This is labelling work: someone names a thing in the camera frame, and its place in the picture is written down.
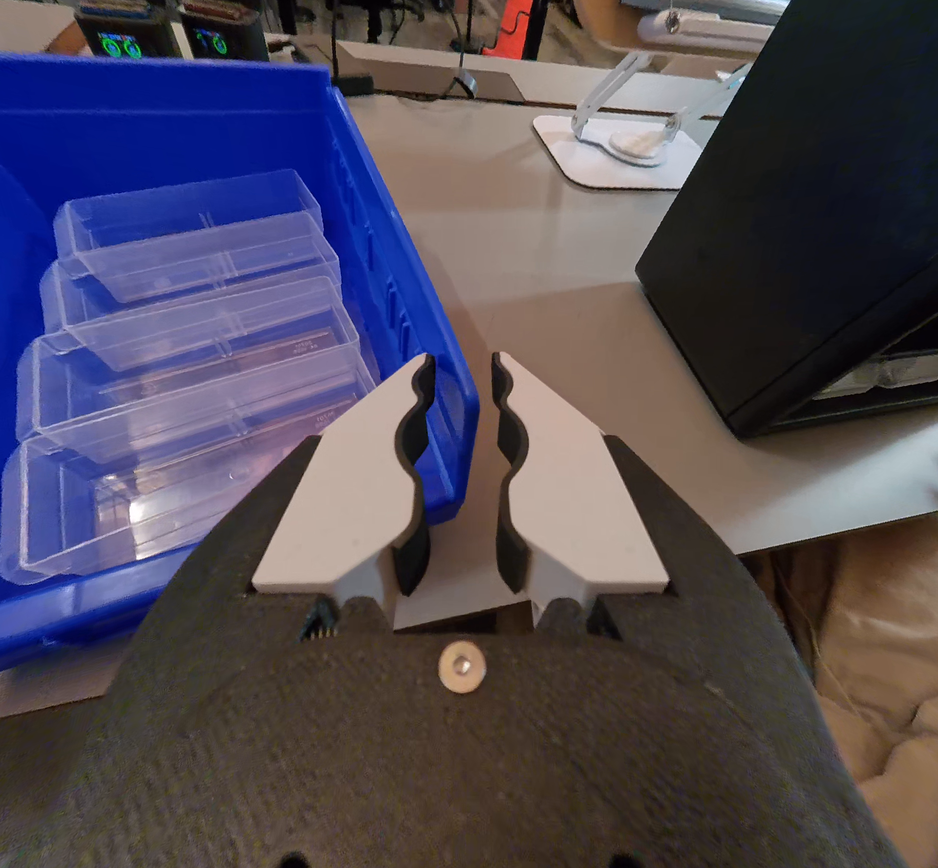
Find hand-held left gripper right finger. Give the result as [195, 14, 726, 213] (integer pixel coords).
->
[490, 351, 673, 627]

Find black charger with display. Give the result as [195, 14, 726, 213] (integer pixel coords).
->
[73, 0, 173, 61]
[179, 0, 271, 63]

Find black cable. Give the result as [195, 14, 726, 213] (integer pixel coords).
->
[330, 0, 481, 101]

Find black drawer cabinet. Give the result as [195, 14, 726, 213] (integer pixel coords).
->
[635, 0, 938, 440]

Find white metal stand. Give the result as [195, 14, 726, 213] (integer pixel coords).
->
[533, 50, 756, 191]

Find grey desk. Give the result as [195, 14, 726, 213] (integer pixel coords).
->
[0, 0, 938, 718]

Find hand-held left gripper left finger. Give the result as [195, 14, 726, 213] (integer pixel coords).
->
[250, 352, 438, 608]

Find blue plastic bin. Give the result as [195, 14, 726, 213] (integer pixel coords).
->
[0, 50, 481, 671]

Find rows of clear cabinet drawers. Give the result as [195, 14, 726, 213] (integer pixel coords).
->
[810, 329, 938, 403]

